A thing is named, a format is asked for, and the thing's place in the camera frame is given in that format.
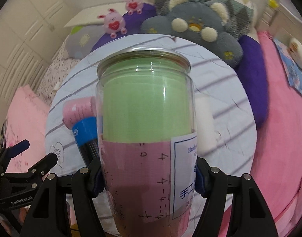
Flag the clear jar green pink label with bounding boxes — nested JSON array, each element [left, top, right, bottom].
[[96, 47, 198, 236]]

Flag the pink paper cup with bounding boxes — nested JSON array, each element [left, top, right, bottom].
[[62, 96, 96, 130]]

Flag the white paper cup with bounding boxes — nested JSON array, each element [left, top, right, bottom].
[[195, 93, 217, 158]]

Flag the pink blanket left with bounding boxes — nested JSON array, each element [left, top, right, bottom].
[[5, 85, 49, 173]]

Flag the pink bed sheet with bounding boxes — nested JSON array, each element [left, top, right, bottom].
[[217, 30, 302, 237]]

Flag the blue black CoolTowel can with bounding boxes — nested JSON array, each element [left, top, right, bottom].
[[72, 117, 99, 166]]

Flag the heart pattern bed sheet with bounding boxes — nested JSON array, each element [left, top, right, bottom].
[[36, 38, 80, 106]]

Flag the cream wardrobe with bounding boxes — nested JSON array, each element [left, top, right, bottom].
[[0, 0, 76, 139]]

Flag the grey flower pillow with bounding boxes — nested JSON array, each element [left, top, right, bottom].
[[65, 25, 105, 59]]

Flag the blue cartoon pillow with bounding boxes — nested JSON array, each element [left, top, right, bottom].
[[273, 38, 302, 96]]

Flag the purple cushion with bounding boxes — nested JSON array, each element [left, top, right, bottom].
[[90, 3, 268, 128]]

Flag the white nightstand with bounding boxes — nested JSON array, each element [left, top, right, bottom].
[[64, 2, 126, 28]]

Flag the pink pig plush left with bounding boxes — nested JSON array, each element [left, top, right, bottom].
[[97, 9, 127, 39]]

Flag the pink pig plush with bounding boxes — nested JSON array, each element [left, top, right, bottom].
[[125, 0, 144, 15], [97, 9, 127, 39]]

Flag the white dog plush toy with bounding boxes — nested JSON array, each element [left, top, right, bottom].
[[288, 38, 302, 70]]

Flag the pink pig plush right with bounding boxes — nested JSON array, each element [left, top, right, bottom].
[[125, 0, 144, 15]]

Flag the grey bear plush cushion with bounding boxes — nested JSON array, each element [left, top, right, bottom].
[[140, 0, 243, 68]]

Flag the cream wooden bed headboard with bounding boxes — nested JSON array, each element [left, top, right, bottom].
[[257, 0, 302, 45]]

